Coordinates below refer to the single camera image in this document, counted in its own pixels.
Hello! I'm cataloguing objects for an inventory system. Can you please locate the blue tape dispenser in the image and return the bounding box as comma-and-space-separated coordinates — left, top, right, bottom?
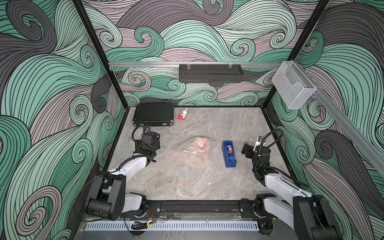
222, 141, 237, 168

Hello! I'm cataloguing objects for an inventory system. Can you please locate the orange ceramic mug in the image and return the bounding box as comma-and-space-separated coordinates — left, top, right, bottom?
192, 138, 210, 153

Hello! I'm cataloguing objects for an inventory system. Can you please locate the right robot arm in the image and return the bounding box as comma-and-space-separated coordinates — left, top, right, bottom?
242, 142, 342, 240

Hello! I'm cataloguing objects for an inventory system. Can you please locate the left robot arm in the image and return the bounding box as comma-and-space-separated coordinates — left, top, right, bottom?
83, 131, 160, 221

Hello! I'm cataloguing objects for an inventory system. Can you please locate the clear tape roll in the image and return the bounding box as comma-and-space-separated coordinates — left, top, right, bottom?
227, 144, 234, 155

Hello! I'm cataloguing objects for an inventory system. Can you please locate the black hard case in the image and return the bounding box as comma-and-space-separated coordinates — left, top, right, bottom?
132, 102, 175, 127

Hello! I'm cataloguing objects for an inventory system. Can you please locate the small pink white figurine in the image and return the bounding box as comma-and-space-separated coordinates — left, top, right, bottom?
176, 108, 188, 120

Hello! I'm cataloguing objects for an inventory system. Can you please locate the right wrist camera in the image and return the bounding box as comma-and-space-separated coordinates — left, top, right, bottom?
253, 136, 265, 152

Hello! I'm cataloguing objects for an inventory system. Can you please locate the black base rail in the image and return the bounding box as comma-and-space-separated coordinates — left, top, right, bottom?
119, 199, 319, 219

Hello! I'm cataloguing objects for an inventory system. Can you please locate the clear acrylic wall bin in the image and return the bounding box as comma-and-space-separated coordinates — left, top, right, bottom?
272, 61, 316, 110

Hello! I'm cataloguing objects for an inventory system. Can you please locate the white slotted cable duct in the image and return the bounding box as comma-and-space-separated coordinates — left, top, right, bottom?
85, 220, 259, 232

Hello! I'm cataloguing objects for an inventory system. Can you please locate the aluminium wall rail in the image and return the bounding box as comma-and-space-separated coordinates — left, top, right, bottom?
108, 61, 282, 69

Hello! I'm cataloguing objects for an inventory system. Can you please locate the black perforated wall shelf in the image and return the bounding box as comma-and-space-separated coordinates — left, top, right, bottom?
179, 65, 244, 86

